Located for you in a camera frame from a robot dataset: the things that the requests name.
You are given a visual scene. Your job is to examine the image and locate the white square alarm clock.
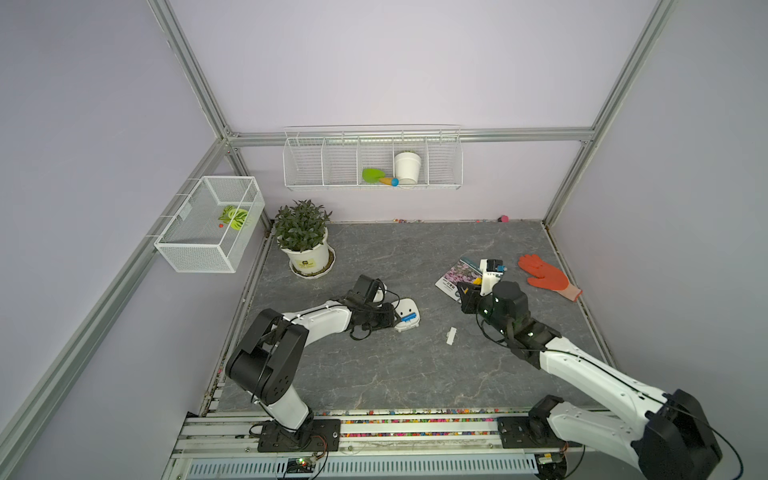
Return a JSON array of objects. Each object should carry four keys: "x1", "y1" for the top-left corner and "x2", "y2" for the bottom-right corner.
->
[{"x1": 394, "y1": 298, "x2": 421, "y2": 332}]

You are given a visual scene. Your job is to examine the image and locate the white battery cover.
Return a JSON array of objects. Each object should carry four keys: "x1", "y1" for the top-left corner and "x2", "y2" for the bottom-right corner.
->
[{"x1": 446, "y1": 327, "x2": 457, "y2": 345}]

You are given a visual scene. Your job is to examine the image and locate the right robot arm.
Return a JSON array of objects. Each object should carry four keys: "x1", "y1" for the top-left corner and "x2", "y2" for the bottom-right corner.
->
[{"x1": 457, "y1": 281, "x2": 723, "y2": 479}]

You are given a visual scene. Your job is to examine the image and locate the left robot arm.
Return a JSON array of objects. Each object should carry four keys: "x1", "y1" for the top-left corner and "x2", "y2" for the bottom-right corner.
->
[{"x1": 225, "y1": 275, "x2": 403, "y2": 434}]

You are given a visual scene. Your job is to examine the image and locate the flower seed packet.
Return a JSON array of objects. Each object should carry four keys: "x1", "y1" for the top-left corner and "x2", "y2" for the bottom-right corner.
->
[{"x1": 435, "y1": 257, "x2": 482, "y2": 302}]

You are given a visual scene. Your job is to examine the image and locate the potted green plant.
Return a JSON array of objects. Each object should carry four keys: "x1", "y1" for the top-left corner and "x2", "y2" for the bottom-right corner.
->
[{"x1": 275, "y1": 199, "x2": 333, "y2": 278}]

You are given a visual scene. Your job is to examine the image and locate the green toy shovel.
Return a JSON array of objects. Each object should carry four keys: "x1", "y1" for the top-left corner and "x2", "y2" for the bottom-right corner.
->
[{"x1": 362, "y1": 168, "x2": 399, "y2": 187}]

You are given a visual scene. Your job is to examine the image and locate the white empty pot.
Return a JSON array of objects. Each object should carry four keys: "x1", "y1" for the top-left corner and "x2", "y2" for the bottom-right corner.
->
[{"x1": 394, "y1": 151, "x2": 422, "y2": 186}]

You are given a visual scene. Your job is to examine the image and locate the green toy in basket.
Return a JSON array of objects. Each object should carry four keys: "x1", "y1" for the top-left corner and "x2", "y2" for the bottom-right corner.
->
[{"x1": 219, "y1": 205, "x2": 249, "y2": 231}]

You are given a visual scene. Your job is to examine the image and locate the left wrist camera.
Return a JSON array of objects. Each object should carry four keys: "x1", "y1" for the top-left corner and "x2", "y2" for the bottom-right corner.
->
[{"x1": 353, "y1": 275, "x2": 386, "y2": 303}]

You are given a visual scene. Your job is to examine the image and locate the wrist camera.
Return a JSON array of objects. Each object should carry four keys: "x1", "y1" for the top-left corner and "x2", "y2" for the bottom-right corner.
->
[
  {"x1": 353, "y1": 275, "x2": 386, "y2": 303},
  {"x1": 480, "y1": 259, "x2": 506, "y2": 296}
]

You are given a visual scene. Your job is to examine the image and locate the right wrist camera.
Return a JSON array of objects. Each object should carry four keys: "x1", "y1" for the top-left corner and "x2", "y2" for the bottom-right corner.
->
[{"x1": 480, "y1": 259, "x2": 506, "y2": 296}]

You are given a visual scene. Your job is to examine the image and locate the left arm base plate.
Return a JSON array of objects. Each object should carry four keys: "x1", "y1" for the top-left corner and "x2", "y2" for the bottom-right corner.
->
[{"x1": 257, "y1": 419, "x2": 341, "y2": 453}]

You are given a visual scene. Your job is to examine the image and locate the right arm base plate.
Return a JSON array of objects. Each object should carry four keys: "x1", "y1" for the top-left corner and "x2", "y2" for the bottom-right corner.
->
[{"x1": 497, "y1": 416, "x2": 565, "y2": 450}]

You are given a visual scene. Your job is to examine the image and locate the white wire wall shelf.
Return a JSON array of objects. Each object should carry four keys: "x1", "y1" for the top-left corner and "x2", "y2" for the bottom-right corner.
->
[{"x1": 282, "y1": 129, "x2": 464, "y2": 190}]

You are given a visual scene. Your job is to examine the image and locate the white wire basket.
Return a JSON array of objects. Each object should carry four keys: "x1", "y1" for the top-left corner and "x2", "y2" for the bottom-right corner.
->
[{"x1": 154, "y1": 176, "x2": 264, "y2": 274}]

